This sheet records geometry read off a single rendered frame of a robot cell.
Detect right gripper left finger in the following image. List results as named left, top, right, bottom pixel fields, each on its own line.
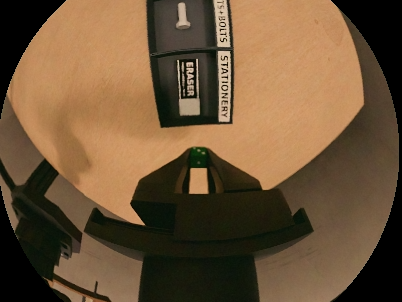
left=135, top=148, right=191, bottom=193

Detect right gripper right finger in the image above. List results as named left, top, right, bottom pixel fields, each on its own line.
left=206, top=148, right=263, bottom=193

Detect beige bolt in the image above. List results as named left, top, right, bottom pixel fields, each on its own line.
left=176, top=3, right=190, bottom=30

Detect black and white eraser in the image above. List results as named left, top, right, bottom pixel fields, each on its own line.
left=177, top=59, right=200, bottom=116

